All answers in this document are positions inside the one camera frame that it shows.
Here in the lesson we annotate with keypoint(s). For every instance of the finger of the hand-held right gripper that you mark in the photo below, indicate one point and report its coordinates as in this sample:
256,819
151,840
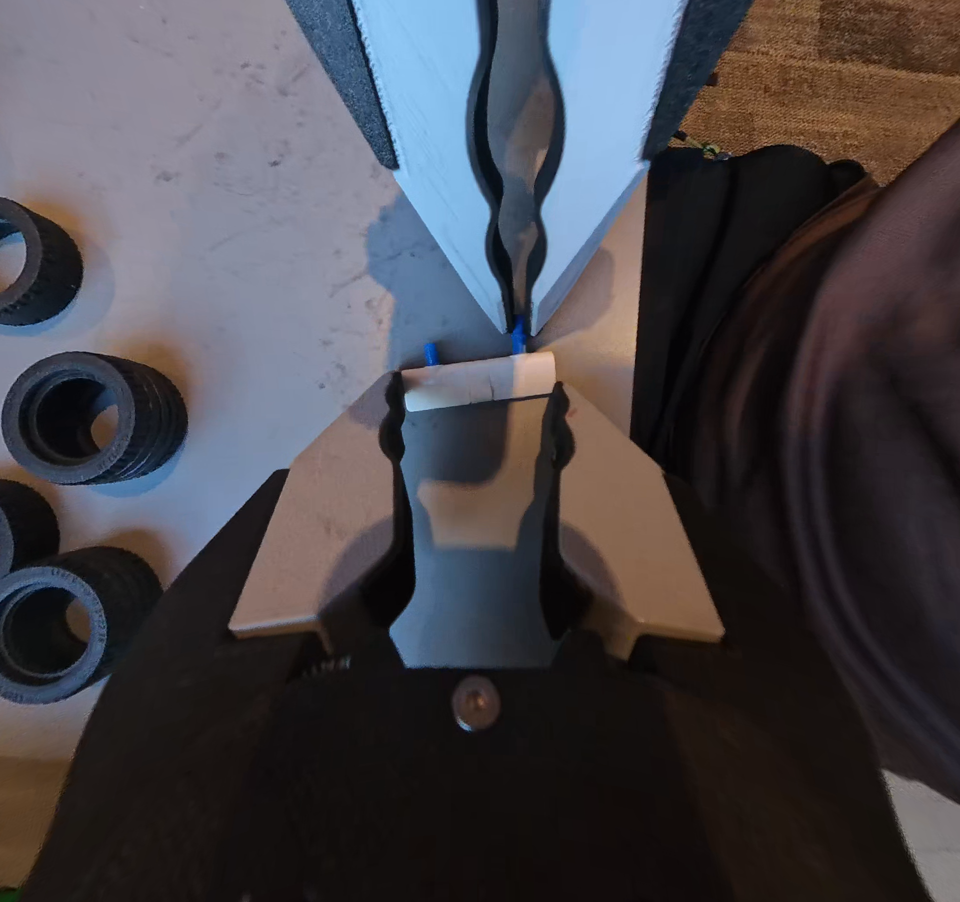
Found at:
615,92
427,92

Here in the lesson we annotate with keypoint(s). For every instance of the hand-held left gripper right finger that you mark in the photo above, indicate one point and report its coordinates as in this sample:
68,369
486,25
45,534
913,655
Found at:
622,535

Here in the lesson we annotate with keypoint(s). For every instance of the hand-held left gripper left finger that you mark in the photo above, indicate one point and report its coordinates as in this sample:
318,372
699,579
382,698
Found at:
330,535

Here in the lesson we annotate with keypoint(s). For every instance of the white toy beam brick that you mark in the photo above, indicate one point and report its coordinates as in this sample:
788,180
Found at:
465,385

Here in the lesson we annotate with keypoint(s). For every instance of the blue toy connector pin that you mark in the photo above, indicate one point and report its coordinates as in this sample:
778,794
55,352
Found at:
430,356
519,340

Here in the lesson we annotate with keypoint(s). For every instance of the grey desk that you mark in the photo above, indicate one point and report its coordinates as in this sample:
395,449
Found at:
225,130

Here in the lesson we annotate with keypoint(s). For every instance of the person's brown shirt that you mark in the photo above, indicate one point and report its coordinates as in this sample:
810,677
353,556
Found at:
862,467

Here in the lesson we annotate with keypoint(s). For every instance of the narrow black rubber tyre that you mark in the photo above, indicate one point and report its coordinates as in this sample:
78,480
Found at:
34,520

